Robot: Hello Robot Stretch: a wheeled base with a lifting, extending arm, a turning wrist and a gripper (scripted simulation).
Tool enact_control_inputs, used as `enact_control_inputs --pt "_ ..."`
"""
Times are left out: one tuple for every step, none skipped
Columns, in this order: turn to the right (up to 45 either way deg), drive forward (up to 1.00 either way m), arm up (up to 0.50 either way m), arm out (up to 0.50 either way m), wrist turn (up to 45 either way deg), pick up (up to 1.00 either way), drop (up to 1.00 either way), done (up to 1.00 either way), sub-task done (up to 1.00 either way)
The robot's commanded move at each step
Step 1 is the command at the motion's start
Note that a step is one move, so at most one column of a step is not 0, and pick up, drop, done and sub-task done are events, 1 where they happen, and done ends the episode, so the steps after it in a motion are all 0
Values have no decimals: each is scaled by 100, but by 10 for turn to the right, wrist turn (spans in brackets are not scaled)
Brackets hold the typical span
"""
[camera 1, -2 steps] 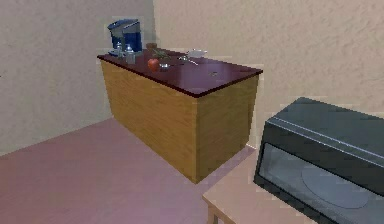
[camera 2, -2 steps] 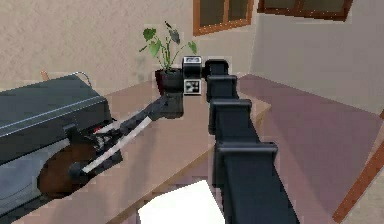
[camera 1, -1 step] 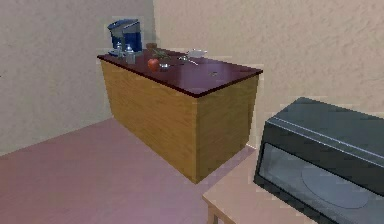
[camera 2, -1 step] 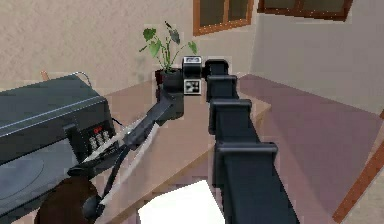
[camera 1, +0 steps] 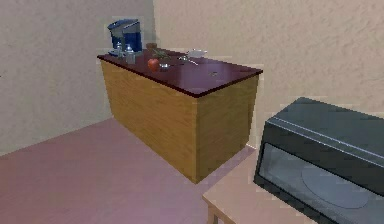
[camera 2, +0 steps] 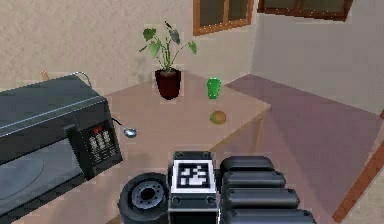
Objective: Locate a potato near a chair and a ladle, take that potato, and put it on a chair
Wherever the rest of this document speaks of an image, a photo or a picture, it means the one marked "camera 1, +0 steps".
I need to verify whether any silver ladle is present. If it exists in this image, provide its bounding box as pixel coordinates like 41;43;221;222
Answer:
177;54;200;67

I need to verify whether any pale wooden table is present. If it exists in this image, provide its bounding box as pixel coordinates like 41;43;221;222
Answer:
201;148;318;224

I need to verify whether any small green house plant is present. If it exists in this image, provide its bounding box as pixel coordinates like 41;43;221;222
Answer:
151;47;173;72

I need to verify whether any black microwave oven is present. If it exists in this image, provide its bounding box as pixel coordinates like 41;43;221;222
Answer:
253;96;384;224

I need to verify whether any blue coffee machine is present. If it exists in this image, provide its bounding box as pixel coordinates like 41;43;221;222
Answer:
106;18;144;57

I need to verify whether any wooden counter with maroon top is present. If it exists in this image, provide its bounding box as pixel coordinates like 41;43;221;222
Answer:
96;48;264;185

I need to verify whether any red apple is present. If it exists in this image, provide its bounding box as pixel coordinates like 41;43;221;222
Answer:
147;58;161;73

